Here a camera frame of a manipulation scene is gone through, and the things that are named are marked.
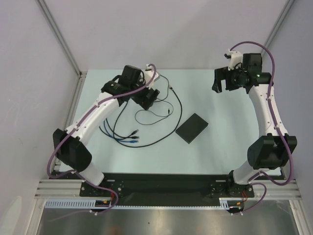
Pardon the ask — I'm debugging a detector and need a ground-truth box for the black ethernet cable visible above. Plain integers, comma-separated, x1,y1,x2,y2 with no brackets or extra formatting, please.
113,97,183,148

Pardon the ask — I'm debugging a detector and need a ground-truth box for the blue ethernet cable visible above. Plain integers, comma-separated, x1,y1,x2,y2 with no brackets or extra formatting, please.
99,118,140,143

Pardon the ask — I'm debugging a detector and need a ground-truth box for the black network switch box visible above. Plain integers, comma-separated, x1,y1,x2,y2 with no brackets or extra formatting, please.
175,113,208,144

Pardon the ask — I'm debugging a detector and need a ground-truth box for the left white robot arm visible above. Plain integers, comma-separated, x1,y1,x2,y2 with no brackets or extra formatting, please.
52,64,159,196

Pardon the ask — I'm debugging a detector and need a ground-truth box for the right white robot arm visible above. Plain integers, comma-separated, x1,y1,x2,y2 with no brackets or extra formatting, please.
212,50,297,197

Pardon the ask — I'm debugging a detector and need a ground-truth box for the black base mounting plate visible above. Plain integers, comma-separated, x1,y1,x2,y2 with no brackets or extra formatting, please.
48,171,287,208

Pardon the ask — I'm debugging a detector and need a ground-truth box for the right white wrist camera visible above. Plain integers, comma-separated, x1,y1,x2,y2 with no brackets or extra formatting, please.
224,49,243,71

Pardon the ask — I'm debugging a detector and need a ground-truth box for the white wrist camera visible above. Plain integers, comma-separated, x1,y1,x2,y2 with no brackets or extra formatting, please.
224,49,243,71
143,64,160,89

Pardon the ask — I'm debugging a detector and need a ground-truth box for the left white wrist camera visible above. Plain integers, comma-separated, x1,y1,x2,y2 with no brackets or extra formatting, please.
143,64,160,89

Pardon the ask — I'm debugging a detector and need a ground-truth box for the white slotted cable duct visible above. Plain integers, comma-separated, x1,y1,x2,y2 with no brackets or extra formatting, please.
45,199,111,209

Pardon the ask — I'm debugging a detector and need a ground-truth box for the aluminium frame rail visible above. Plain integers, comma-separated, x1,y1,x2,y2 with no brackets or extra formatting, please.
35,179,302,200

